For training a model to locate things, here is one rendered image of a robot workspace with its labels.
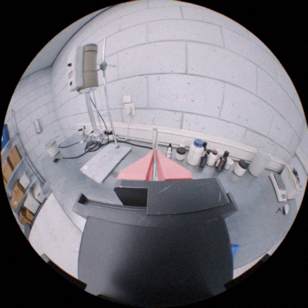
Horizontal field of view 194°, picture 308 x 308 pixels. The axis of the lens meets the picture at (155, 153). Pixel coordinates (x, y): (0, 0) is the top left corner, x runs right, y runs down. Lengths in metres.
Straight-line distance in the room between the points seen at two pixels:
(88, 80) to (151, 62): 0.37
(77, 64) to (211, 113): 0.68
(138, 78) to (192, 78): 0.32
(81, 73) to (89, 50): 0.12
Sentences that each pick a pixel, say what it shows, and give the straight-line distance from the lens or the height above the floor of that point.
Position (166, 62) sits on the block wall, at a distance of 0.60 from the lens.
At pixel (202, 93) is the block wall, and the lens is 0.57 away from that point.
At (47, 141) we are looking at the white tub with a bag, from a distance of 1.03.
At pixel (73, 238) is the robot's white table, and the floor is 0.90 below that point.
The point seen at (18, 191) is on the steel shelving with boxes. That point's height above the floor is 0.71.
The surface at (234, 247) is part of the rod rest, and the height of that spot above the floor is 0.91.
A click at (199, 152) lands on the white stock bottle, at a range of 0.44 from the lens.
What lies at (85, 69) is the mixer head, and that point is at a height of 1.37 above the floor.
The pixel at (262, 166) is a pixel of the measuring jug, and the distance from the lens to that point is 0.69.
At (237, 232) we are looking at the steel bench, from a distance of 0.45.
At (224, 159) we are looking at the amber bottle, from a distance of 0.52.
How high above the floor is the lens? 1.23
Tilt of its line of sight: 38 degrees down
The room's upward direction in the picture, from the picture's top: straight up
